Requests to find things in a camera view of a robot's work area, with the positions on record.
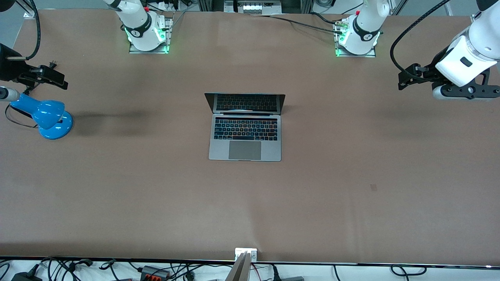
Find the grey laptop computer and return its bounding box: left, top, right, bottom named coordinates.
left=204, top=92, right=286, bottom=162

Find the electrical box with white switches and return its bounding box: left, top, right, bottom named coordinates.
left=224, top=0, right=282, bottom=15

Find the black power adapter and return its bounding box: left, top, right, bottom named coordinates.
left=11, top=271, right=43, bottom=281

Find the black box with orange parts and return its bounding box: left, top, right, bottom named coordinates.
left=140, top=266, right=171, bottom=281

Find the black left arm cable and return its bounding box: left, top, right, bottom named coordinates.
left=390, top=0, right=450, bottom=83

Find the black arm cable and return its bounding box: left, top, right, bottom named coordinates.
left=390, top=0, right=450, bottom=83
left=6, top=0, right=42, bottom=62

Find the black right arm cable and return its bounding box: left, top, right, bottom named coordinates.
left=6, top=0, right=42, bottom=62

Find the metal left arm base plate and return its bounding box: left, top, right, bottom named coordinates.
left=335, top=20, right=377, bottom=58

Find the black lamp power cord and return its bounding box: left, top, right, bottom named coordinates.
left=5, top=60, right=58, bottom=129

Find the short black table cable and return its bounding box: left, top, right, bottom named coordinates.
left=311, top=12, right=343, bottom=25

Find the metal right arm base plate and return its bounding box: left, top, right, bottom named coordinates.
left=129, top=18, right=173, bottom=54

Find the long black table cable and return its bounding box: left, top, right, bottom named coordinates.
left=250, top=14, right=345, bottom=35

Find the black clip with cable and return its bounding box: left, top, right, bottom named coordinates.
left=68, top=258, right=94, bottom=274

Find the black looped floor cable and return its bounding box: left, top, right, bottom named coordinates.
left=391, top=265, right=427, bottom=276

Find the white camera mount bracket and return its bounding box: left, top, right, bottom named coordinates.
left=235, top=248, right=258, bottom=261

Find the aluminium camera pole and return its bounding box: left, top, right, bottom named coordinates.
left=225, top=252, right=251, bottom=281

